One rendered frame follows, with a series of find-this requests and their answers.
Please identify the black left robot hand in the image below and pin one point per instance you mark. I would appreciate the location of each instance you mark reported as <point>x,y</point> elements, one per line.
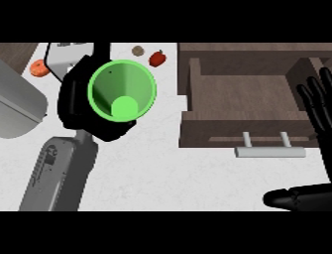
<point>73,99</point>

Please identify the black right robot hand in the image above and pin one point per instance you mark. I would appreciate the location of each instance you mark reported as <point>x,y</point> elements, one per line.
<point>330,139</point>

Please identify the green cup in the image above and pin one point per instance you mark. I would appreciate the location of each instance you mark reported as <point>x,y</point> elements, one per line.
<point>122,91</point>

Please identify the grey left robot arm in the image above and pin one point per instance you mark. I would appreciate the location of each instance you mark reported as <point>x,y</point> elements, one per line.
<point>58,175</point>

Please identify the brown wooden drawer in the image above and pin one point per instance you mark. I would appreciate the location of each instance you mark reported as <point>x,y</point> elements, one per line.
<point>252,99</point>

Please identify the orange fruit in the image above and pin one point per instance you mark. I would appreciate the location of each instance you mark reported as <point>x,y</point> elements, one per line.
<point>39,68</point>

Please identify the large grey appliance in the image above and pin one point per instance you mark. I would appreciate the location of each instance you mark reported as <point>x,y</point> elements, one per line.
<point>5,96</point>

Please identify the brown potato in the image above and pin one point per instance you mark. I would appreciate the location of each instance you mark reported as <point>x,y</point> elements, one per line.
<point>138,50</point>

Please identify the red apple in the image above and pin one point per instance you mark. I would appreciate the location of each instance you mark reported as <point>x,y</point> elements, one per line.
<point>157,59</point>

